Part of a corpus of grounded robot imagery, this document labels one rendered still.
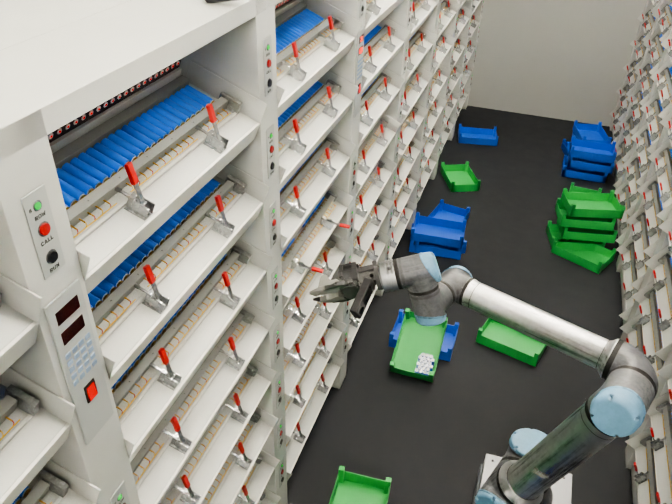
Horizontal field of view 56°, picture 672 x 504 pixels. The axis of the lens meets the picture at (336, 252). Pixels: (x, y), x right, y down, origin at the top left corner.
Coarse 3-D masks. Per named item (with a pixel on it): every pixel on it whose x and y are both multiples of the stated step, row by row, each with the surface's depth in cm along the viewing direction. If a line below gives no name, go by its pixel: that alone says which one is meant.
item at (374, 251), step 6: (378, 234) 314; (384, 234) 313; (378, 240) 315; (384, 240) 315; (372, 246) 299; (378, 246) 312; (384, 246) 314; (366, 252) 305; (372, 252) 302; (378, 252) 308; (366, 258) 300; (372, 258) 302; (378, 258) 305; (360, 264) 297; (366, 264) 298
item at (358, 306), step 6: (366, 282) 181; (372, 282) 182; (360, 288) 181; (366, 288) 180; (372, 288) 183; (360, 294) 180; (366, 294) 181; (354, 300) 180; (360, 300) 179; (366, 300) 182; (354, 306) 179; (360, 306) 179; (354, 312) 178; (360, 312) 179; (360, 318) 181
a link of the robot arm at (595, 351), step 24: (456, 288) 189; (480, 288) 187; (480, 312) 187; (504, 312) 181; (528, 312) 178; (528, 336) 181; (552, 336) 174; (576, 336) 171; (600, 336) 171; (600, 360) 167; (624, 360) 162; (648, 360) 163
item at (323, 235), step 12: (336, 192) 224; (336, 204) 225; (348, 204) 226; (336, 216) 220; (300, 228) 208; (324, 228) 213; (324, 240) 208; (300, 252) 199; (312, 252) 202; (288, 276) 189; (300, 276) 192; (288, 288) 186; (288, 300) 185
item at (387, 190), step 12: (408, 0) 250; (396, 12) 253; (408, 36) 264; (396, 60) 264; (396, 72) 266; (396, 96) 272; (396, 108) 275; (396, 120) 278; (396, 132) 282; (384, 156) 290; (396, 168) 300; (384, 192) 300; (384, 228) 311; (384, 252) 319
